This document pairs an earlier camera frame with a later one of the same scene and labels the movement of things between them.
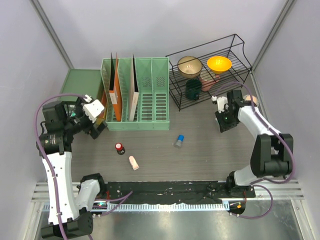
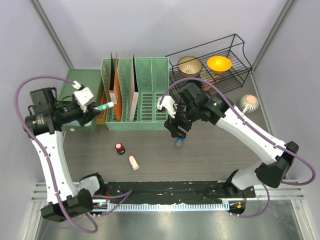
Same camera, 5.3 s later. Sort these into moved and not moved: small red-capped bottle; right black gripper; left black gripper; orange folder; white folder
Moved: right black gripper; left black gripper
Not moved: small red-capped bottle; white folder; orange folder
